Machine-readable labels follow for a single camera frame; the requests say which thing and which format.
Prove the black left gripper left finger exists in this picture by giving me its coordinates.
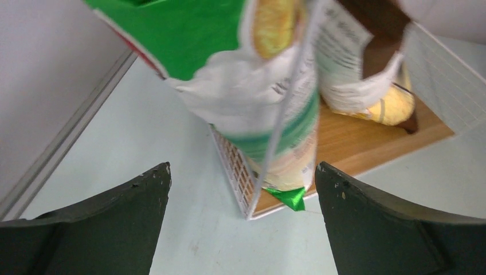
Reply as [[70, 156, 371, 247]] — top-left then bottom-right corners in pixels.
[[1, 162, 171, 274]]

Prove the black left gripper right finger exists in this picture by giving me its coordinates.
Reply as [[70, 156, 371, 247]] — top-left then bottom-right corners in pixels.
[[315, 162, 485, 274]]

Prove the yellow snack pack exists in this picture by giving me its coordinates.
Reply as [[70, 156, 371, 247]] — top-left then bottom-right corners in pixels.
[[332, 64, 416, 126]]

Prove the white brown snack bag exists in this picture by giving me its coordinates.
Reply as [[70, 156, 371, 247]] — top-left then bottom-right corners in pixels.
[[315, 1, 411, 113]]

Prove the green white snack bag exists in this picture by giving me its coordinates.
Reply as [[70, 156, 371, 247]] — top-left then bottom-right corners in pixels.
[[87, 1, 319, 211]]

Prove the white wire wooden shelf rack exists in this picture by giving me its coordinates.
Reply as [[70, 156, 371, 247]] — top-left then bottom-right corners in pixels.
[[209, 0, 486, 221]]

